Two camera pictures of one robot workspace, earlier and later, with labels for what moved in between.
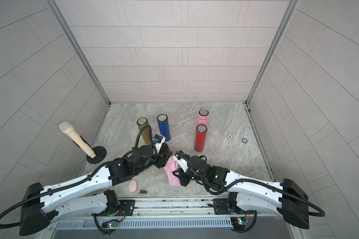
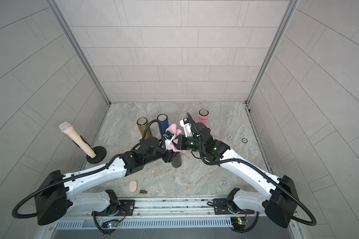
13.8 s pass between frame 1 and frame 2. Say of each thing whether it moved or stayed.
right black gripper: moved
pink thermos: stayed
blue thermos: stayed
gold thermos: stayed
